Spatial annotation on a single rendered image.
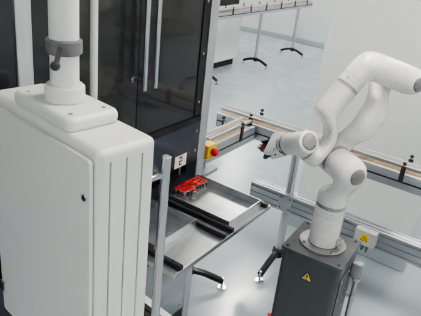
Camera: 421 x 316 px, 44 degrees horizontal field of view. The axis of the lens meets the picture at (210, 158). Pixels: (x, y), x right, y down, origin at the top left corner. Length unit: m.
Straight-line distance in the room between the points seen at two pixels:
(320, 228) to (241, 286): 1.28
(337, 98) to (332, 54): 1.66
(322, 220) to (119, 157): 1.13
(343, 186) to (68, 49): 1.15
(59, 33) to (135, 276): 0.63
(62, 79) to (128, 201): 0.33
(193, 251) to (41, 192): 0.81
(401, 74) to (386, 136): 1.58
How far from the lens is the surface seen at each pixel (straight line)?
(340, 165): 1.97
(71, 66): 1.29
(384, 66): 1.95
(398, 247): 3.08
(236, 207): 2.32
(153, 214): 2.21
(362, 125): 2.01
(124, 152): 1.17
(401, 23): 3.37
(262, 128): 3.14
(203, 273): 3.18
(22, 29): 1.61
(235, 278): 3.37
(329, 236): 2.14
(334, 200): 2.06
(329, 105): 1.88
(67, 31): 1.27
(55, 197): 1.31
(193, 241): 2.06
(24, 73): 1.64
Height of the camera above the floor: 2.01
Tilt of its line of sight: 24 degrees down
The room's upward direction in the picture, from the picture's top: 6 degrees clockwise
